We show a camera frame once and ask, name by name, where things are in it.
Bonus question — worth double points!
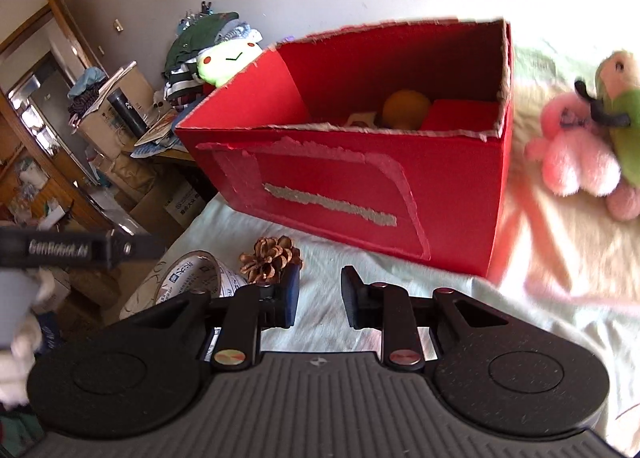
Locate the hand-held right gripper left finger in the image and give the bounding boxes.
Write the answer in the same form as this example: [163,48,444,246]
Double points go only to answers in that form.
[117,268,301,373]

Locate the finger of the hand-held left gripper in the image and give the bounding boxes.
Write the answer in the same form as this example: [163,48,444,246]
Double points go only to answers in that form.
[111,233,167,269]

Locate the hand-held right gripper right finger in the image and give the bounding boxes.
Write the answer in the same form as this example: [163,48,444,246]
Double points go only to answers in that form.
[340,265,508,373]

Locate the brown pine cone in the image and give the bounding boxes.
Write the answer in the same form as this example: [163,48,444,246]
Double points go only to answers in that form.
[239,235,304,285]

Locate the printed tape roll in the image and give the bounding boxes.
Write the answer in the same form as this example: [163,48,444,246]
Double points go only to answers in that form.
[152,250,249,314]

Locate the large red cardboard box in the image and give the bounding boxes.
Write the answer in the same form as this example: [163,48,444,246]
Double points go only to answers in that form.
[174,18,515,279]

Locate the small red gift box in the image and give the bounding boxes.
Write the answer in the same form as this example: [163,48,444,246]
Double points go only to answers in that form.
[419,98,503,135]

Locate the person's left forearm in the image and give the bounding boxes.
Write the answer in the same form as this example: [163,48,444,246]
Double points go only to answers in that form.
[0,270,56,406]

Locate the light green printed sheet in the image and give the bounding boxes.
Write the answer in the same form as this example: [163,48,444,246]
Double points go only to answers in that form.
[120,38,640,444]

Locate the wooden cabinet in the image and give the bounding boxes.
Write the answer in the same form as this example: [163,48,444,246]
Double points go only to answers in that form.
[0,0,116,239]

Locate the printed cardboard box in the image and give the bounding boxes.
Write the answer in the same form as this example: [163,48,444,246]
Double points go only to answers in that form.
[130,178,206,239]

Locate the stack of papers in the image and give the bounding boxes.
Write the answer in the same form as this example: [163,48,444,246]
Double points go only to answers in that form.
[132,110,181,159]

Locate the brown cardboard box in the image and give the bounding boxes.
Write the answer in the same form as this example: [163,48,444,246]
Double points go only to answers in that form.
[75,60,156,159]

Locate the black tumbler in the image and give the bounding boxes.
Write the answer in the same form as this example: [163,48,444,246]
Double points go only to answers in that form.
[106,87,148,136]

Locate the dark blue bundled clothes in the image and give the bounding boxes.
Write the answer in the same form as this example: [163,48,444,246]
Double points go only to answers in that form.
[67,69,108,119]

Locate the striped clothes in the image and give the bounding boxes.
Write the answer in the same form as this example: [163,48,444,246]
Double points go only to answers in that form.
[162,65,211,104]

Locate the green frog plush toy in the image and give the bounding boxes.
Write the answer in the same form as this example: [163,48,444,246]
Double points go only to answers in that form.
[196,37,265,88]

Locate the dark green jacket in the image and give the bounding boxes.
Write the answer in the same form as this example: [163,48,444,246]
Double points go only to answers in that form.
[165,12,241,69]

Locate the cream cloth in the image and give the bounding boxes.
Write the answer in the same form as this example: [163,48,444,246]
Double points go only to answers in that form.
[500,73,640,299]

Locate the blue white knit cloth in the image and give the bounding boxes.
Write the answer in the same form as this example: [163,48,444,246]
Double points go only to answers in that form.
[232,23,264,45]

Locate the pink plush toy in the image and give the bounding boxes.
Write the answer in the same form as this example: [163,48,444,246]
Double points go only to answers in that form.
[524,92,623,198]

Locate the green bean plush toy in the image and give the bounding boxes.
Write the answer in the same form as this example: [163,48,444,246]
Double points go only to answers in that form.
[574,50,640,189]

